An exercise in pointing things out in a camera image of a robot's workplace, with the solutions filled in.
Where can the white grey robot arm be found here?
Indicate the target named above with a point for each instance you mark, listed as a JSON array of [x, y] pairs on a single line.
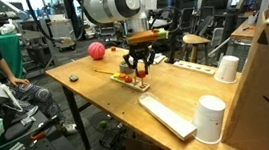
[[113, 3]]

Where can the white plastic-wrapped foam board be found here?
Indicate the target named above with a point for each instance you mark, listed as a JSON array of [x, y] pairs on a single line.
[[167, 116]]

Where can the orange round block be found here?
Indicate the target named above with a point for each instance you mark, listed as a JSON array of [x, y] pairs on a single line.
[[122, 76]]

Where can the yellow pencil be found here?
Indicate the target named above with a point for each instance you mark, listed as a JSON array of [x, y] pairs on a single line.
[[104, 71]]

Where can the person right forearm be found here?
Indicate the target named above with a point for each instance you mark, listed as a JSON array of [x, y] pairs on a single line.
[[5, 70]]

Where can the long wooden workbench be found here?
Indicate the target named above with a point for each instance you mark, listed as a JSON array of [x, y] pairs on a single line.
[[242, 31]]

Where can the small orange round object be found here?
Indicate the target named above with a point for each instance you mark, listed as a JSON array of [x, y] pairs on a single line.
[[113, 49]]

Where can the person right hand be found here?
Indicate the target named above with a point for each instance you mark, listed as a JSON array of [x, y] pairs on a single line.
[[19, 81]]

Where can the black computer monitor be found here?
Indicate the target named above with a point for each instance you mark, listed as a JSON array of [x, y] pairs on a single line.
[[215, 2], [165, 4], [190, 4]]

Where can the black floor item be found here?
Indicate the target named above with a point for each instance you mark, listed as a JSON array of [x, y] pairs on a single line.
[[111, 137]]

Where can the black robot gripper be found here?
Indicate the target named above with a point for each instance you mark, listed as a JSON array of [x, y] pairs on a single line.
[[140, 51]]

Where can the green table cloth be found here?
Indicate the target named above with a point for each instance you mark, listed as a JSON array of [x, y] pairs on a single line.
[[10, 51]]

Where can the pink basketball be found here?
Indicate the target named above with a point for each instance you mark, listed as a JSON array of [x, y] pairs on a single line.
[[96, 50]]

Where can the small dark grey object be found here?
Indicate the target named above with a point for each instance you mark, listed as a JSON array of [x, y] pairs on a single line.
[[73, 78]]

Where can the brown green wrist camera bar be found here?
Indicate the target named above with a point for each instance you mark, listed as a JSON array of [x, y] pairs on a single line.
[[144, 37]]

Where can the grey tape roll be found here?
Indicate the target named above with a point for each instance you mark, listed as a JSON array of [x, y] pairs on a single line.
[[122, 68]]

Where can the white cabinet cart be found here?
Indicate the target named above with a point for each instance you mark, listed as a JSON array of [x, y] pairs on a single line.
[[61, 32]]

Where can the wooden stool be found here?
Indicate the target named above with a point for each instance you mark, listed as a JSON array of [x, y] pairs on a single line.
[[196, 39]]

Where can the white paper cup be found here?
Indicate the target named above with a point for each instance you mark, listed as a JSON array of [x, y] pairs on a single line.
[[209, 120], [227, 70]]

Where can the black camera stand pole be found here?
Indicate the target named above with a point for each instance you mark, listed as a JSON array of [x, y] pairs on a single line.
[[175, 20]]

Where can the large cardboard box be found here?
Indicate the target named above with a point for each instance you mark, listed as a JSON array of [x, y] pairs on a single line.
[[262, 81]]

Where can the small green ball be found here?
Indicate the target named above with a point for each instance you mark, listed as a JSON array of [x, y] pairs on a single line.
[[103, 124]]

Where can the white numbered peg board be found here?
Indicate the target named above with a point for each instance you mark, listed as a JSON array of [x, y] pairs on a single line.
[[132, 85]]

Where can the yellow-green round block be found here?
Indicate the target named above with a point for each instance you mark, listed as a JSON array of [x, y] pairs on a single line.
[[116, 75]]

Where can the grey metal shelf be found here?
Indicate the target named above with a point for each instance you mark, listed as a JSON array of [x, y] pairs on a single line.
[[33, 32]]

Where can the light wooden peg strip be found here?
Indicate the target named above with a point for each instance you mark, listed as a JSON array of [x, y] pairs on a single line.
[[194, 67]]

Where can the monitor with blue screen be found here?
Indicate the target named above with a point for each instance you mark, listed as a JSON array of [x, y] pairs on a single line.
[[244, 0]]

